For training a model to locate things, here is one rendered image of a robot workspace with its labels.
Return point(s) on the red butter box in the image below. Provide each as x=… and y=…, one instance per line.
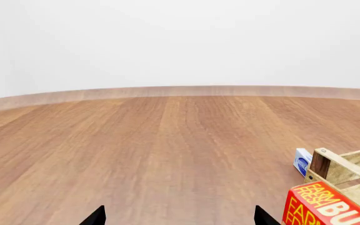
x=320, y=207

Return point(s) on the white and blue box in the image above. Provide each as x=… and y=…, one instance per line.
x=302, y=161

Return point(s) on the wooden tray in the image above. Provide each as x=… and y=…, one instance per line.
x=352, y=173

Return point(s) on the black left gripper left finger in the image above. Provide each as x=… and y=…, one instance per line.
x=97, y=218

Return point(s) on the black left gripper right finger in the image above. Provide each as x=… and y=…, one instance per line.
x=262, y=218

